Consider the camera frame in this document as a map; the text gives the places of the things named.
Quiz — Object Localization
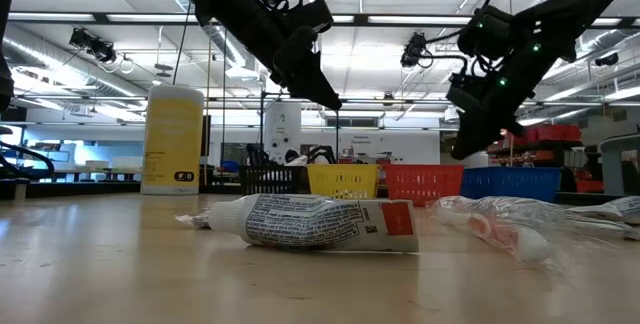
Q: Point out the black slotted plastic basket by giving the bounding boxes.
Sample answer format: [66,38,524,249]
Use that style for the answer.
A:
[238,165,311,196]

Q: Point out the red slotted plastic basket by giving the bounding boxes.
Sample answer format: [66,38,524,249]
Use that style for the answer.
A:
[384,164,465,208]

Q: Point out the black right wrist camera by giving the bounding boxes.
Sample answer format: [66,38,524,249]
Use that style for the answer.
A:
[446,72,479,113]

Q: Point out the yellow white wipes canister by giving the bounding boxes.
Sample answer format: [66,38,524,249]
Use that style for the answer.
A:
[140,83,205,196]

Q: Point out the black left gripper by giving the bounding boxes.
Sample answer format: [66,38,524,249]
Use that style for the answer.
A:
[252,5,344,112]

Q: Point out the red storage bin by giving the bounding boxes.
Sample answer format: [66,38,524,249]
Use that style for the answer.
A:
[537,123,583,143]

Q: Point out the black background panel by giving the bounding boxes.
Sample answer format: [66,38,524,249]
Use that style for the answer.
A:
[201,113,212,158]

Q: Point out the blue slotted plastic basket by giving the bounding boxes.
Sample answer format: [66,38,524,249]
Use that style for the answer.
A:
[460,166,564,204]

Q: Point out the yellow slotted plastic basket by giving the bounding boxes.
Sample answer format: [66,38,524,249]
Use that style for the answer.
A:
[306,163,381,200]

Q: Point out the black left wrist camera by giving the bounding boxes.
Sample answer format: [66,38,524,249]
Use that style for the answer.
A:
[297,0,335,34]

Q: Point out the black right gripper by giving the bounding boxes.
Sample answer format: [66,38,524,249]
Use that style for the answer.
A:
[449,61,539,161]

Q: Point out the black metal stand frame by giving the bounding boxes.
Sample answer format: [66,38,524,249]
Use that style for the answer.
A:
[258,90,342,165]

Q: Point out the white toothpaste tube red patch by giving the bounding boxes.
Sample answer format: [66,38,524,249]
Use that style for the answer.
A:
[207,192,420,254]

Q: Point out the black ceiling camera with cable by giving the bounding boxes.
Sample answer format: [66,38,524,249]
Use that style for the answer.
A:
[399,32,435,70]

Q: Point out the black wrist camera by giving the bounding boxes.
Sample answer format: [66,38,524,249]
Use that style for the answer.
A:
[297,0,335,34]
[446,72,479,113]

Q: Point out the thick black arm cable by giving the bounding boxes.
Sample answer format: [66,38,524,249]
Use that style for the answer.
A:
[0,139,57,181]

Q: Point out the grey machine housing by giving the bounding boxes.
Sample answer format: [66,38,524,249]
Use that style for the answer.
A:
[598,133,640,196]

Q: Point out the black hanging cable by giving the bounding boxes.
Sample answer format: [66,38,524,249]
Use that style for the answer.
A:
[172,11,192,86]

